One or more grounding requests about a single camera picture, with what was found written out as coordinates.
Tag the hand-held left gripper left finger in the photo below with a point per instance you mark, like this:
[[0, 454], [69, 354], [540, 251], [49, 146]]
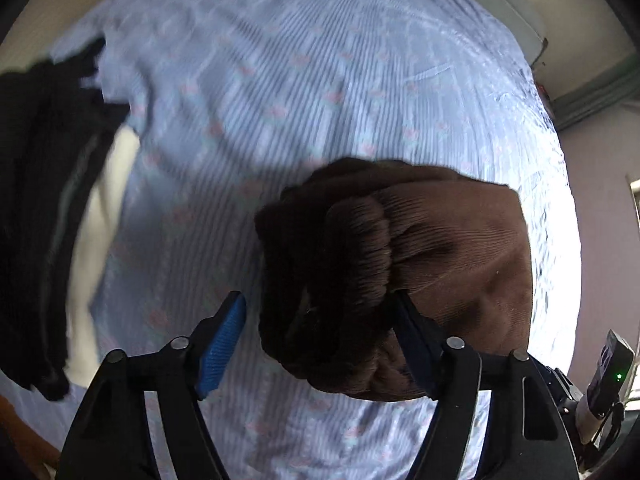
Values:
[[222, 350]]

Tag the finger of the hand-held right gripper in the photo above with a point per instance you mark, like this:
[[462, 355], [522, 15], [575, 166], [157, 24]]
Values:
[[565, 390]]

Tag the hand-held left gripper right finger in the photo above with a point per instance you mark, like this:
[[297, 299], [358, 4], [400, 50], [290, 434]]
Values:
[[415, 340]]

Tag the brown pants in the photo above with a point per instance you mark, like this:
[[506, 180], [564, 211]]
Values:
[[450, 240]]

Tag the folded white cloth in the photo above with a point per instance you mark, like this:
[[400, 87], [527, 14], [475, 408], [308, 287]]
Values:
[[95, 240]]

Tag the folded black clothes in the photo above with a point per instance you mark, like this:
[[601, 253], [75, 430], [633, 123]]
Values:
[[35, 185]]

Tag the blue striped bed sheet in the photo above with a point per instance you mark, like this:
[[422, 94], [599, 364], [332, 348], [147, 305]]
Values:
[[300, 85]]

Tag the green curtain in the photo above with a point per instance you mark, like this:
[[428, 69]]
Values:
[[600, 90]]

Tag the grey headboard cushion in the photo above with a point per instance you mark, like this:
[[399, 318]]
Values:
[[500, 5]]

